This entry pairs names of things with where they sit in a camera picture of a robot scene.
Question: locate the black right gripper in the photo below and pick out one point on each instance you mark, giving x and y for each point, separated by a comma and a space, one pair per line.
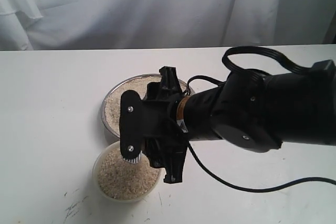
164, 144

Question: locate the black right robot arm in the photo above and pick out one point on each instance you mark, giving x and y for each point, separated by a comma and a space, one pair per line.
252, 110

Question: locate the rice in white bowl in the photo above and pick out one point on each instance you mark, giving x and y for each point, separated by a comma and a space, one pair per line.
126, 182

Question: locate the white ceramic bowl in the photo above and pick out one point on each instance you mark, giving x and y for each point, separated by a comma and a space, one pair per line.
95, 171

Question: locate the rice in metal tray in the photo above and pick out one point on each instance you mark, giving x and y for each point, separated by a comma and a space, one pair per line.
115, 106

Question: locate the round metal tray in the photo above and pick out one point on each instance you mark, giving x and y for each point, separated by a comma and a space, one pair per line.
103, 111

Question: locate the white fabric backdrop curtain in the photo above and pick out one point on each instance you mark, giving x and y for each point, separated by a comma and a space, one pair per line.
130, 24

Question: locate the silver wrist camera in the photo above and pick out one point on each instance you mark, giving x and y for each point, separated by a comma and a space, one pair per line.
140, 121

